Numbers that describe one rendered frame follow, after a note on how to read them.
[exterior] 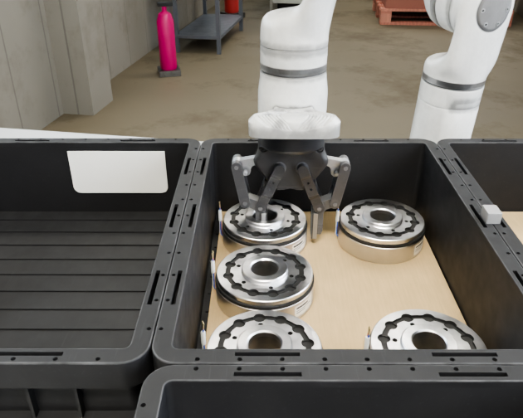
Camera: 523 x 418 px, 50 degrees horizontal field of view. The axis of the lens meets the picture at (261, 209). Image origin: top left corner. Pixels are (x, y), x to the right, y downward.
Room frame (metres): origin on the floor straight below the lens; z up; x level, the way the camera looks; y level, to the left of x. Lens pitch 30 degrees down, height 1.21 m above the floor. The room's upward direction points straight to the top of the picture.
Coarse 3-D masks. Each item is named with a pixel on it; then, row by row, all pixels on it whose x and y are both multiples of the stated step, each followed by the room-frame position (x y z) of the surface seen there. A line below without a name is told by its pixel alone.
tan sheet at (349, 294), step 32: (224, 256) 0.55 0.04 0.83; (320, 256) 0.55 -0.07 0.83; (352, 256) 0.55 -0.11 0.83; (416, 256) 0.55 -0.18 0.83; (320, 288) 0.49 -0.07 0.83; (352, 288) 0.49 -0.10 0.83; (384, 288) 0.49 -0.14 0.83; (416, 288) 0.49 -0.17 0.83; (448, 288) 0.49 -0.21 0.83; (224, 320) 0.44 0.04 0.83; (320, 320) 0.44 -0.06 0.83; (352, 320) 0.44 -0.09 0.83
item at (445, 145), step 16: (448, 144) 0.66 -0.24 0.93; (464, 144) 0.66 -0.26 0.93; (480, 144) 0.66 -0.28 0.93; (496, 144) 0.66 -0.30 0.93; (512, 144) 0.66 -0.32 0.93; (448, 160) 0.61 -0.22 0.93; (464, 176) 0.57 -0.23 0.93; (480, 192) 0.53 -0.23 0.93; (496, 224) 0.46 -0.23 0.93; (512, 240) 0.43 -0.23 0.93
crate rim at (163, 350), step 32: (192, 192) 0.53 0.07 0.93; (192, 224) 0.48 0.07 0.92; (480, 224) 0.46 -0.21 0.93; (512, 256) 0.41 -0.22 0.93; (160, 320) 0.32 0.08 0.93; (160, 352) 0.29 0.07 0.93; (192, 352) 0.29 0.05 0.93; (224, 352) 0.29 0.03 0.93; (256, 352) 0.29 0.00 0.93; (288, 352) 0.29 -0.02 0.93; (320, 352) 0.29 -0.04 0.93; (352, 352) 0.29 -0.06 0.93; (384, 352) 0.29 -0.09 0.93; (416, 352) 0.29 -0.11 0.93; (448, 352) 0.29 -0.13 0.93; (480, 352) 0.29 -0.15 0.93; (512, 352) 0.29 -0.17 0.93
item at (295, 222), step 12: (276, 204) 0.63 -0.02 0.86; (288, 204) 0.62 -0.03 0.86; (228, 216) 0.59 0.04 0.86; (240, 216) 0.59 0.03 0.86; (288, 216) 0.59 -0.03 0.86; (300, 216) 0.59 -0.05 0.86; (228, 228) 0.56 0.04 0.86; (240, 228) 0.57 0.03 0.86; (252, 228) 0.56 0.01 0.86; (264, 228) 0.56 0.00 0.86; (276, 228) 0.56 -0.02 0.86; (288, 228) 0.57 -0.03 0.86; (300, 228) 0.56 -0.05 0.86; (252, 240) 0.54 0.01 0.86; (264, 240) 0.54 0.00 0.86; (276, 240) 0.54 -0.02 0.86; (288, 240) 0.55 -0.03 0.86
